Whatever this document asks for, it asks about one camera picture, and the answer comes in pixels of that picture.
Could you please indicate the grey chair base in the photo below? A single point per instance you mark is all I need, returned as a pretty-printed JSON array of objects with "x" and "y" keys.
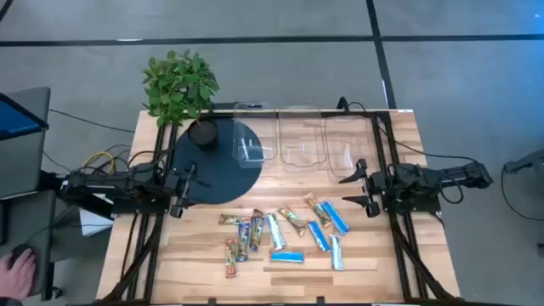
[{"x": 527, "y": 161}]

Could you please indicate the grey side desk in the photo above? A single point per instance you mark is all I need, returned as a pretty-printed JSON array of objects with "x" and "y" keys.
[{"x": 21, "y": 170}]

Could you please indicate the silver blue granola bar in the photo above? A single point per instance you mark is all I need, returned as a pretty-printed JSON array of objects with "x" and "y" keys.
[
  {"x": 275, "y": 230},
  {"x": 336, "y": 252}
]

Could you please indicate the black aluminium table frame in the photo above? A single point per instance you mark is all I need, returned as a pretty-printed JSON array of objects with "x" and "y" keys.
[{"x": 149, "y": 272}]

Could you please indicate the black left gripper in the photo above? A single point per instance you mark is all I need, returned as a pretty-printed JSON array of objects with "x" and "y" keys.
[{"x": 183, "y": 191}]

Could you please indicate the brown blue granola bar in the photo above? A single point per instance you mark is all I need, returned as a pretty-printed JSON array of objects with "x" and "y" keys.
[{"x": 256, "y": 229}]

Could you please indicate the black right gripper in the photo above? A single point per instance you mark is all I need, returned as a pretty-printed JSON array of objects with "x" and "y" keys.
[{"x": 374, "y": 191}]

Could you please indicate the clear plastic bin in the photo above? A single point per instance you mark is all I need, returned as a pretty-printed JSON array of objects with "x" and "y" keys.
[
  {"x": 350, "y": 144},
  {"x": 302, "y": 140},
  {"x": 265, "y": 144}
]

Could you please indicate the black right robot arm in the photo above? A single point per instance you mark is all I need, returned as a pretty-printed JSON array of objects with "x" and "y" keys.
[{"x": 446, "y": 176}]

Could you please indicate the green plant in black pot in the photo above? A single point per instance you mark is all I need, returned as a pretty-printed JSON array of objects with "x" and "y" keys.
[{"x": 178, "y": 85}]

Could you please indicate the black computer mouse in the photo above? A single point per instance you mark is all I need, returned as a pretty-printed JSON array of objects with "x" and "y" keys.
[{"x": 23, "y": 248}]

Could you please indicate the person's hand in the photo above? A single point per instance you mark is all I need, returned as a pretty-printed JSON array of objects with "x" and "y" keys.
[{"x": 17, "y": 276}]

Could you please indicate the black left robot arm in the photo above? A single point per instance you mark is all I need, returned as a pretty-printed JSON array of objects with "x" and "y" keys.
[{"x": 106, "y": 187}]

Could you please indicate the black metal beam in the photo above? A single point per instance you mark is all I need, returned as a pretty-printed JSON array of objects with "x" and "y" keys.
[{"x": 95, "y": 209}]

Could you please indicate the green orange granola bar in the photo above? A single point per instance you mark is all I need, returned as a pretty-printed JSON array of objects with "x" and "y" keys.
[{"x": 318, "y": 209}]

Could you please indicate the laptop with blue screen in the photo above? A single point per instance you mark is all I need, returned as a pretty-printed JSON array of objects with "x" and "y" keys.
[{"x": 17, "y": 119}]

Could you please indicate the dark blue granola bar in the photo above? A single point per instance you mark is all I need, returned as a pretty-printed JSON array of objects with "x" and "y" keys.
[{"x": 243, "y": 241}]

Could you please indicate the green red granola bar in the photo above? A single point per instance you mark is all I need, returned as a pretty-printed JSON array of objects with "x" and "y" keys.
[{"x": 231, "y": 257}]

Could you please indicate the white paper sheet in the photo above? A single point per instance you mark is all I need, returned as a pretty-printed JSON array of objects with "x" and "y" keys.
[{"x": 93, "y": 225}]

